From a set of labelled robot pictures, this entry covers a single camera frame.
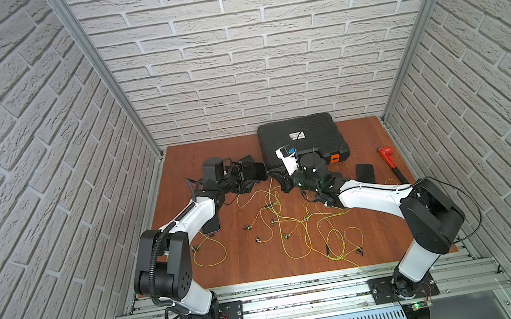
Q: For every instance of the red pipe wrench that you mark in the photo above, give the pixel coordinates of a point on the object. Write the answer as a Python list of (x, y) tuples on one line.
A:
[(386, 154)]

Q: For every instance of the black plastic tool case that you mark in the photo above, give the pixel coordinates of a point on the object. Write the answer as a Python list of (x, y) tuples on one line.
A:
[(316, 132)]

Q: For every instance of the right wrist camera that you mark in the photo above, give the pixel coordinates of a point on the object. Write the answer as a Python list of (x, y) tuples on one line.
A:
[(288, 155)]

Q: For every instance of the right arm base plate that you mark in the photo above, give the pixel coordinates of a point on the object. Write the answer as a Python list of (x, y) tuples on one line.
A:
[(393, 288)]

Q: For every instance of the black smartphone blue edge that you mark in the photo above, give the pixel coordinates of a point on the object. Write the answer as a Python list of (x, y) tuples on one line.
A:
[(365, 173)]

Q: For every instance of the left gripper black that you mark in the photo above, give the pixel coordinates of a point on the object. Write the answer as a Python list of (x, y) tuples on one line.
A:
[(242, 175)]

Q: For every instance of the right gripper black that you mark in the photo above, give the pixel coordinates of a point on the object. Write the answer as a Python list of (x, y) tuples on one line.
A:
[(284, 180)]

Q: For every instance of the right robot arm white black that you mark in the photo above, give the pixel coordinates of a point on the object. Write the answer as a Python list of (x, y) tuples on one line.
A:
[(433, 218)]

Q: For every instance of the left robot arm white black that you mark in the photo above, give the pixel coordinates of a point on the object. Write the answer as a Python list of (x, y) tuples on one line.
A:
[(164, 268)]

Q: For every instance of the aluminium rail frame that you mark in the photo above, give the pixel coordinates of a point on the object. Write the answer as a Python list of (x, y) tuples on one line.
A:
[(346, 291)]

